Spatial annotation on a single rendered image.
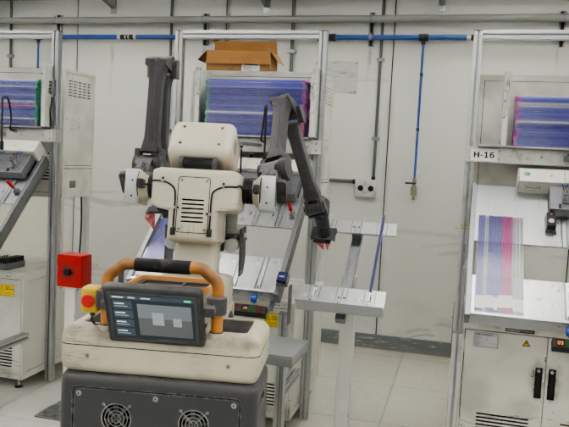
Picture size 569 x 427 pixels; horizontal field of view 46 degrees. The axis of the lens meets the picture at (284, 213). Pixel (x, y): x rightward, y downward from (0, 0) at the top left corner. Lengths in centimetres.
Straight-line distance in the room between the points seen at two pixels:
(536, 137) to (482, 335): 89
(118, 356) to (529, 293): 164
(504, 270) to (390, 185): 194
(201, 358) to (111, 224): 360
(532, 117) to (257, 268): 136
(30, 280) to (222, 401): 213
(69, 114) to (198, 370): 245
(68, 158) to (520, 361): 259
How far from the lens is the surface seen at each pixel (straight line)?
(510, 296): 280
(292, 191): 314
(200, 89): 346
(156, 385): 187
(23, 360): 386
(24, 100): 388
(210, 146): 214
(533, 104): 315
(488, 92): 334
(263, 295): 285
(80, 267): 333
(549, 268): 471
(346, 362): 290
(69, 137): 401
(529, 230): 303
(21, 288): 377
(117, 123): 531
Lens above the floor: 128
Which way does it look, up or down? 5 degrees down
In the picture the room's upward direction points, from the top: 3 degrees clockwise
